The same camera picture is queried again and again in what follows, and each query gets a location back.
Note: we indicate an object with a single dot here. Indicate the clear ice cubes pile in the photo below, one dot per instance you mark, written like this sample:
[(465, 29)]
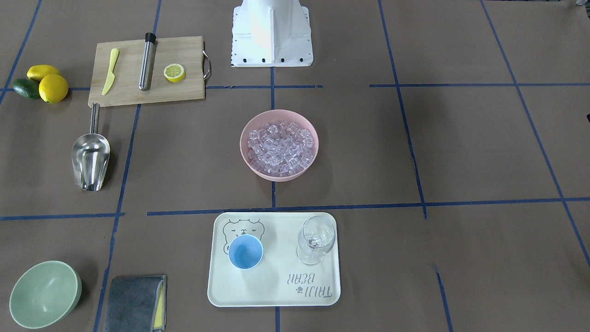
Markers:
[(280, 149)]

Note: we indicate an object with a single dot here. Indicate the stainless steel ice scoop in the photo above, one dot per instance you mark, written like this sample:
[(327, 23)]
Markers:
[(90, 156)]

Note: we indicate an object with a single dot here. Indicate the light blue cup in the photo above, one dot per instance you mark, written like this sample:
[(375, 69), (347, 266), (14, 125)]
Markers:
[(245, 252)]

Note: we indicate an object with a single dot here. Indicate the pink bowl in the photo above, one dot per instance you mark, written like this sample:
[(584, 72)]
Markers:
[(273, 116)]

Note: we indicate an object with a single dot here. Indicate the clear wine glass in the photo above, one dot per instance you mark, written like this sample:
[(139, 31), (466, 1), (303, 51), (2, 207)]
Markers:
[(316, 239)]

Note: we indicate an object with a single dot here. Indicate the cream bear serving tray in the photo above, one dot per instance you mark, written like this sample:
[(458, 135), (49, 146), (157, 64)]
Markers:
[(277, 277)]

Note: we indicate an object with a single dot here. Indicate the half lemon slice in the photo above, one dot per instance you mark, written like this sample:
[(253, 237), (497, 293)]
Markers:
[(174, 73)]

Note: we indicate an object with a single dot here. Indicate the steel muddler black tip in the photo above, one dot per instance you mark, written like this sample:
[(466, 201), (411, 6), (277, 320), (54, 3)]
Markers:
[(148, 59)]

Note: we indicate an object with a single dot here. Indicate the grey yellow folded cloth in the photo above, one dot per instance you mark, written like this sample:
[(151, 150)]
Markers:
[(137, 304)]

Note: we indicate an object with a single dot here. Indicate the yellow plastic knife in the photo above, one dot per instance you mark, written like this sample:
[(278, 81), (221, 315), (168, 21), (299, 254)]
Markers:
[(110, 76)]

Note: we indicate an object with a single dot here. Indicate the yellow lemon front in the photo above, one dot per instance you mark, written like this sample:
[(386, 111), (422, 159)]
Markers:
[(53, 88)]

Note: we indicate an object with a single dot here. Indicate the yellow lemon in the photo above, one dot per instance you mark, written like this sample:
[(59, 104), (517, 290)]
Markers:
[(38, 72), (53, 88)]

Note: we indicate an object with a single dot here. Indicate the yellow lemon rear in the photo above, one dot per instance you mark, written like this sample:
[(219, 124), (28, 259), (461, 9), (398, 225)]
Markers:
[(38, 72)]

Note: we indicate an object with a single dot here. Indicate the green lime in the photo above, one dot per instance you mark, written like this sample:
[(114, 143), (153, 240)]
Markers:
[(27, 88)]

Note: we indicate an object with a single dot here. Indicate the green bowl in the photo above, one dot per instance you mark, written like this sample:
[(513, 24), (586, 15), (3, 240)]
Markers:
[(45, 294)]

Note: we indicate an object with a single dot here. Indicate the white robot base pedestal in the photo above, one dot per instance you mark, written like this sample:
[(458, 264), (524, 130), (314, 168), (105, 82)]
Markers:
[(271, 33)]

